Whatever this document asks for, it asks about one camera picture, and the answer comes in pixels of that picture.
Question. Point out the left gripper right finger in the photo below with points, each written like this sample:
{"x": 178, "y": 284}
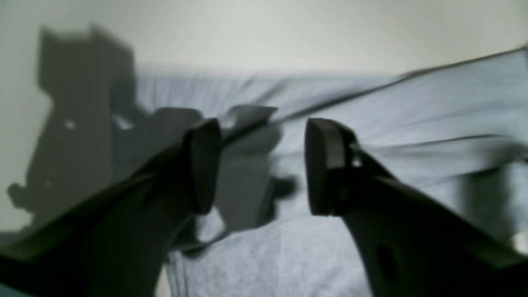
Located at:
{"x": 410, "y": 245}

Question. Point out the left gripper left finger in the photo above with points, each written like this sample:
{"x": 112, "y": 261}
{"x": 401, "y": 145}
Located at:
{"x": 114, "y": 244}

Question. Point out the grey T-shirt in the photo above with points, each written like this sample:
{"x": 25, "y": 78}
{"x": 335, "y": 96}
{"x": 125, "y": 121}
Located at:
{"x": 457, "y": 133}

